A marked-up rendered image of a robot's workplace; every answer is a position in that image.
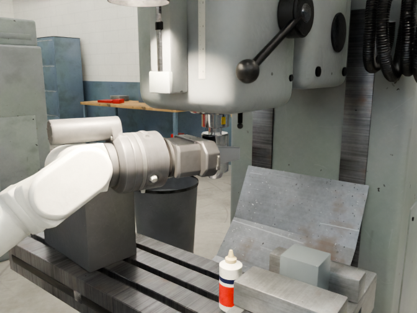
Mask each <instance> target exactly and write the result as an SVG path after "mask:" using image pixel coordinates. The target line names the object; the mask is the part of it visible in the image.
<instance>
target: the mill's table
mask: <svg viewBox="0 0 417 313"><path fill-rule="evenodd" d="M136 248H137V254H136V255H134V256H131V257H128V258H126V259H123V260H120V261H118V262H116V263H113V264H111V265H108V266H105V267H103V268H101V269H98V270H95V271H93V272H88V271H86V270H85V269H84V268H82V267H81V266H79V265H78V264H77V263H75V262H74V261H72V260H71V259H69V258H68V257H67V256H65V255H64V254H62V253H61V252H59V251H58V250H56V249H55V248H53V247H52V246H51V245H49V244H48V243H47V242H45V235H44V231H43V232H40V233H38V234H30V237H28V236H27V237H26V238H24V239H23V240H22V241H21V242H19V243H18V244H17V245H16V246H14V247H13V248H11V249H10V250H9V261H10V267H11V269H12V270H13V271H15V272H16V273H18V274H20V275H21V276H23V277H25V278H26V279H28V280H29V281H31V282H33V283H34V284H36V285H37V286H39V287H40V288H42V289H44V290H45V291H47V292H48V293H50V294H51V295H53V296H55V297H56V298H58V299H59V300H61V301H63V302H64V303H66V304H67V305H69V306H71V307H72V308H73V309H76V310H77V311H78V312H80V313H226V312H225V311H223V310H221V309H220V307H219V263H218V262H216V261H212V260H209V259H207V258H204V257H202V256H199V255H196V254H193V253H191V252H187V251H185V250H182V249H180V248H177V247H174V246H172V245H168V244H167V243H163V242H160V241H158V240H155V239H153V238H149V237H147V236H144V235H142V234H138V233H136Z"/></svg>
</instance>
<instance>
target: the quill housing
mask: <svg viewBox="0 0 417 313"><path fill-rule="evenodd" d="M279 1H280V0H187V92H186V93H176V94H160V93H150V76H149V72H151V46H150V7H137V15H138V49H139V66H140V93H141V98H142V100H143V102H144V103H145V104H146V105H148V106H150V107H152V108H155V109H169V110H177V111H192V112H208V113H216V114H237V113H242V112H250V111H258V110H263V109H272V108H276V107H280V106H283V105H284V104H286V103H287V102H288V101H289V99H290V97H291V94H292V81H293V78H294V77H293V61H294V39H288V38H285V39H283V41H282V42H281V43H280V44H279V45H278V46H277V47H276V48H275V49H274V51H273V52H272V53H271V54H270V55H269V56H268V57H267V58H266V59H265V60H264V61H263V62H262V63H261V64H260V65H259V76H258V78H257V80H256V81H254V82H252V83H249V84H246V83H242V82H241V81H240V80H239V79H238V78H237V77H236V67H237V65H238V63H239V62H240V61H242V60H245V59H251V60H252V59H253V58H254V57H255V56H256V55H257V54H258V53H259V52H260V51H261V50H262V49H263V48H264V47H265V46H266V45H267V44H268V43H269V42H270V41H271V40H272V39H273V38H274V37H275V36H276V35H277V34H278V33H279V31H280V27H279V23H278V18H277V11H278V5H279Z"/></svg>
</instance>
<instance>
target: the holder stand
mask: <svg viewBox="0 0 417 313"><path fill-rule="evenodd" d="M44 235H45V242H47V243H48V244H49V245H51V246H52V247H53V248H55V249H56V250H58V251H59V252H61V253H62V254H64V255H65V256H67V257H68V258H69V259H71V260H72V261H74V262H75V263H77V264H78V265H79V266H81V267H82V268H84V269H85V270H86V271H88V272H93V271H95V270H98V269H101V268H103V267H105V266H108V265H111V264H113V263H116V262H118V261H120V260H123V259H126V258H128V257H131V256H134V255H136V254H137V248H136V233H135V204H134V191H132V192H128V193H121V194H119V193H117V192H116V191H114V190H113V189H112V188H111V187H109V188H108V190H107V191H105V192H100V193H99V194H98V195H96V196H95V197H94V198H92V199H91V200H90V201H88V202H87V203H86V204H85V205H83V206H82V207H81V208H79V209H78V210H77V211H76V212H74V213H73V214H71V215H70V216H69V217H68V218H66V219H65V220H64V221H63V222H61V223H60V224H59V225H57V226H56V227H54V228H50V229H45V230H44Z"/></svg>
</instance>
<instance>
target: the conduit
mask: <svg viewBox="0 0 417 313"><path fill-rule="evenodd" d="M392 1H393V0H367V1H366V7H365V8H366V9H365V21H364V22H365V23H364V24H365V26H364V33H363V34H364V35H363V36H364V37H363V53H362V54H363V55H362V57H363V64H364V68H365V70H366V71H367V72H369V73H376V72H378V71H379V70H382V74H383V75H384V77H385V79H386V80H388V81H389V82H396V81H398V80H399V79H400V77H401V75H402V74H403V75H404V76H412V75H413V77H414V79H415V81H416V82H417V27H415V20H416V19H415V15H416V14H415V12H416V11H415V10H416V9H415V8H416V0H401V12H400V13H401V14H400V20H399V21H400V22H399V27H398V28H399V29H398V33H397V34H398V35H397V41H396V45H395V46H396V47H395V53H394V57H393V60H392V54H391V51H392V47H393V41H394V36H395V35H394V34H395V27H396V26H395V25H396V24H395V23H396V22H389V18H390V17H389V15H390V9H391V4H392ZM415 28H416V30H415ZM415 31H416V32H415ZM414 36H415V37H414ZM375 43H376V44H375ZM375 45H377V46H376V47H377V54H378V55H377V56H376V57H375Z"/></svg>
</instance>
